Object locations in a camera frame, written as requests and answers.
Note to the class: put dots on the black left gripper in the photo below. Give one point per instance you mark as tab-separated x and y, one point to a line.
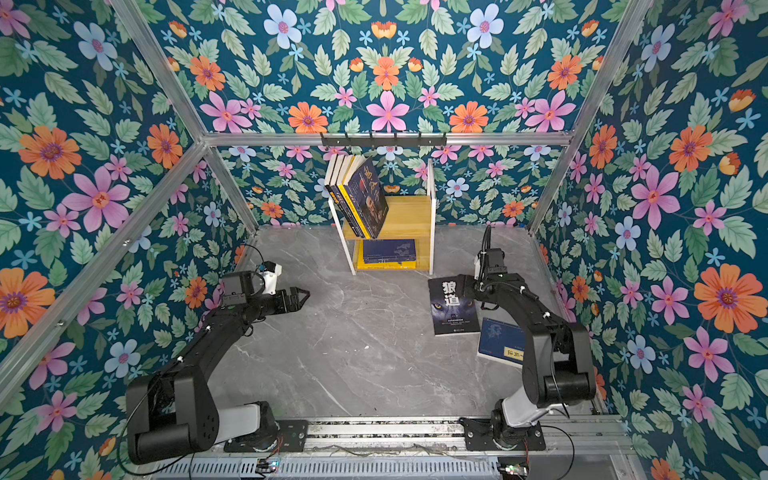
293	305

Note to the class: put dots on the black wolf cover book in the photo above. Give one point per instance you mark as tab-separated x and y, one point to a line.
453	310

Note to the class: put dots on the navy book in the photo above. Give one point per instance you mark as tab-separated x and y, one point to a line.
389	251
501	342

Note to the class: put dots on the navy book front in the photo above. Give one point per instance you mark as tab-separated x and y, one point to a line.
389	251

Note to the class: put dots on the dark portrait cover book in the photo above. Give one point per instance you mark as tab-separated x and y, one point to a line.
368	194

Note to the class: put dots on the dark blue paperback book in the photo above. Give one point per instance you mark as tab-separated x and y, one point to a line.
342	205

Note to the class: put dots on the yellow cartoon boy book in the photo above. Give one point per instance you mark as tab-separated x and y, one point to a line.
345	172

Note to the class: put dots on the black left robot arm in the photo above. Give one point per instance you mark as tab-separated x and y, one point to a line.
172	413

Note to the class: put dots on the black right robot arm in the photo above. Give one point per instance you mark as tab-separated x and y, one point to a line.
557	365

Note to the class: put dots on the yellow book on lower shelf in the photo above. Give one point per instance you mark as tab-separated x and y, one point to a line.
382	266

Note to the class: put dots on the book standing on shelf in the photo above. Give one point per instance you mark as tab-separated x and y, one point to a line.
333	165

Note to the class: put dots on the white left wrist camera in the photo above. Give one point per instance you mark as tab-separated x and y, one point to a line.
270	273

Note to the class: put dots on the white frame wooden bookshelf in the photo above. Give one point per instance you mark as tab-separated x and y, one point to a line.
409	217

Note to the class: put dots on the metal coat hook rail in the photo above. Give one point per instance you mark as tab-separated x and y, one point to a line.
373	141

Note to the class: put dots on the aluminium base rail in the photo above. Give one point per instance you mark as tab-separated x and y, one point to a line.
577	447

